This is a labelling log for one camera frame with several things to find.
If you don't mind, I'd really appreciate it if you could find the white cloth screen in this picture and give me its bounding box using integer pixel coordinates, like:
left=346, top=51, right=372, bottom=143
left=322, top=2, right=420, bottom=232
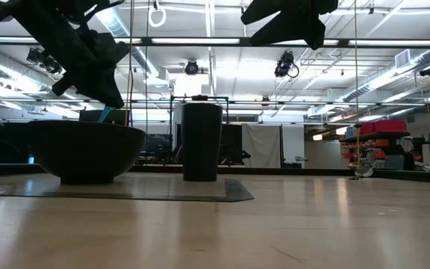
left=241, top=124, right=282, bottom=169

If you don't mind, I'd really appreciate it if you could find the tall black cup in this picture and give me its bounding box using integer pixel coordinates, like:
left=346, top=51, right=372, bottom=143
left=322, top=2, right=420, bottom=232
left=180, top=102, right=225, bottom=182

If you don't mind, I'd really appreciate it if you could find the red storage bin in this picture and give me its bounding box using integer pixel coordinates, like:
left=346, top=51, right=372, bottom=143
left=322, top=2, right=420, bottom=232
left=373, top=119, right=408, bottom=134
left=359, top=122, right=376, bottom=136

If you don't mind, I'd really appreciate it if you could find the large black computer monitor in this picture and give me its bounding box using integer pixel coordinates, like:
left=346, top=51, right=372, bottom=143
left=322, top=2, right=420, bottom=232
left=78, top=109, right=130, bottom=126

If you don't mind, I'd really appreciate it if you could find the small dark computer monitor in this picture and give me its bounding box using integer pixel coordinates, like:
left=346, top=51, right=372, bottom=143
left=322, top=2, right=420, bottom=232
left=140, top=133, right=174, bottom=158

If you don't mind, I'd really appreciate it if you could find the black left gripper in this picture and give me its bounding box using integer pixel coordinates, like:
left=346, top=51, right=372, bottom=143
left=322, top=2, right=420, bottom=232
left=0, top=0, right=130, bottom=109

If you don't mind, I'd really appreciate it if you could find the black ceiling camera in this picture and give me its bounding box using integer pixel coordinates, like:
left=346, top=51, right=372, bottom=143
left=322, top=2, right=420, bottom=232
left=273, top=50, right=300, bottom=79
left=184, top=59, right=200, bottom=76

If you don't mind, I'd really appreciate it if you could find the grey woven placemat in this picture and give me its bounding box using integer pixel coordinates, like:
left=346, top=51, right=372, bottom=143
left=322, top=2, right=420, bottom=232
left=0, top=178, right=255, bottom=203

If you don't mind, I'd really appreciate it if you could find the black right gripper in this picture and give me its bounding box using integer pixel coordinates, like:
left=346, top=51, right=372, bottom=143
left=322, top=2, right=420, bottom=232
left=240, top=0, right=339, bottom=51

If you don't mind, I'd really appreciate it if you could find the black panel screen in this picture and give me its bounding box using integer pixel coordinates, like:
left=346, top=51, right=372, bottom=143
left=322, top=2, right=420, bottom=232
left=220, top=124, right=243, bottom=165

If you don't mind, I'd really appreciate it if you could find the black storage shelf rack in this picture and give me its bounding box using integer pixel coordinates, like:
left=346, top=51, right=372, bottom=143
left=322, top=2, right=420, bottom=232
left=338, top=130, right=412, bottom=171

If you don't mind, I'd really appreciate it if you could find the dark round bowl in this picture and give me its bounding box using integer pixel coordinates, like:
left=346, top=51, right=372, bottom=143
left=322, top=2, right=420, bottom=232
left=28, top=120, right=146, bottom=185

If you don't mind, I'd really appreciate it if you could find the yellow hanging cable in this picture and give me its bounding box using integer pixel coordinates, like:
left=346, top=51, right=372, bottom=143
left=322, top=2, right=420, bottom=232
left=354, top=0, right=361, bottom=169
left=125, top=0, right=136, bottom=128

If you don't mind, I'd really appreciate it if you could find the black table edge rail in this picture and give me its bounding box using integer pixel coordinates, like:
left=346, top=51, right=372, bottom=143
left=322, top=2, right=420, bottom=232
left=0, top=163, right=430, bottom=185

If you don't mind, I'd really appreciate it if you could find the black overhead frame beam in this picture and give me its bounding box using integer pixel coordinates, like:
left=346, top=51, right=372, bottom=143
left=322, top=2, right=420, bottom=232
left=0, top=36, right=430, bottom=49

